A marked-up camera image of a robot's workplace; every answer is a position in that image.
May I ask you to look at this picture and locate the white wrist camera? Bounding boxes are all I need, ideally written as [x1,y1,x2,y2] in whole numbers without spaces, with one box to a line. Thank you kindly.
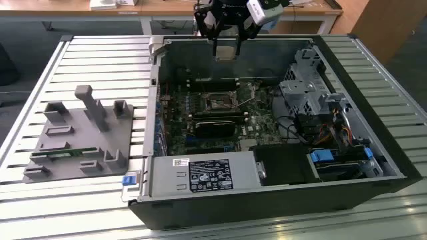
[245,0,269,26]

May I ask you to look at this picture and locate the silver power supply unit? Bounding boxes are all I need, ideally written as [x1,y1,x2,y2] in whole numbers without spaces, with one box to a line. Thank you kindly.
[148,151,260,199]

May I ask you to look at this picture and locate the wooden cabinet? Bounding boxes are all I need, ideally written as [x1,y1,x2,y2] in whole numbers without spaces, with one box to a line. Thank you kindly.
[330,0,427,66]

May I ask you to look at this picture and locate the green motherboard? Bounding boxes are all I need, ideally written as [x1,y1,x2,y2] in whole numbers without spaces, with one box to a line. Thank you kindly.
[157,79,284,156]

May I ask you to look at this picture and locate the small silver heatsink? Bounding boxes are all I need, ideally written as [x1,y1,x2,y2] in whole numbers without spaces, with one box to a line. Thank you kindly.
[240,139,259,152]

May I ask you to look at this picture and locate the black RAM stick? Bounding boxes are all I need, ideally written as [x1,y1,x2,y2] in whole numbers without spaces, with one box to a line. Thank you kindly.
[191,112,244,120]

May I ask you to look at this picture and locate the wooden desk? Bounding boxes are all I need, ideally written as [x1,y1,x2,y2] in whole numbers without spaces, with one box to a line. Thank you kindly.
[0,0,344,36]

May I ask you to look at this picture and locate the silver disk bay cage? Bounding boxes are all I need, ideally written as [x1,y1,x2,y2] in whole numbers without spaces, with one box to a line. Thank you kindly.
[277,48,335,116]

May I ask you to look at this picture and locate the black PC case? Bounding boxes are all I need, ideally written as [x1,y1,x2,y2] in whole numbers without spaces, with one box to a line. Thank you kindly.
[128,33,424,232]

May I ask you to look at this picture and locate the green RAM stick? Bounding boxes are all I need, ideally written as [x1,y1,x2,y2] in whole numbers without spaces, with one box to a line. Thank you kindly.
[45,149,99,159]

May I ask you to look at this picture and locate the CPU socket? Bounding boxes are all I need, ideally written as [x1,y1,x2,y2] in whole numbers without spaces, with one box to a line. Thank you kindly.
[204,92,240,112]

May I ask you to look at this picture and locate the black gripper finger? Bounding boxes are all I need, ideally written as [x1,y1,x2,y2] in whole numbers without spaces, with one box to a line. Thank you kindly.
[235,14,264,57]
[195,3,221,58]

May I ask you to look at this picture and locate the white box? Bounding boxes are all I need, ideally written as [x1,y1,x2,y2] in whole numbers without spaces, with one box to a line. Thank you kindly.
[89,0,120,12]

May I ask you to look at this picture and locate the orange yellow wire bundle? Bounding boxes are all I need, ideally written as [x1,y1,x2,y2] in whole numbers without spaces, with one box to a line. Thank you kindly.
[312,124,355,146]

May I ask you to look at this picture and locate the grey parts rack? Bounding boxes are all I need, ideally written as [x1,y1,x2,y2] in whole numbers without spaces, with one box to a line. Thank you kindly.
[21,84,135,185]

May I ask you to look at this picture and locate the blue case latch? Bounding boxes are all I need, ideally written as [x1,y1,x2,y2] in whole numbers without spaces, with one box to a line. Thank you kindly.
[121,175,139,187]

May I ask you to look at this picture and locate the silver CPU plate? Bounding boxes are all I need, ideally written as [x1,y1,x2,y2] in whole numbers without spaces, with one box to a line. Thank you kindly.
[215,46,239,62]

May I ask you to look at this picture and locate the blue disk carrier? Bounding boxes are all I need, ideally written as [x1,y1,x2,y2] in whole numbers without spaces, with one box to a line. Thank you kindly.
[310,149,336,165]

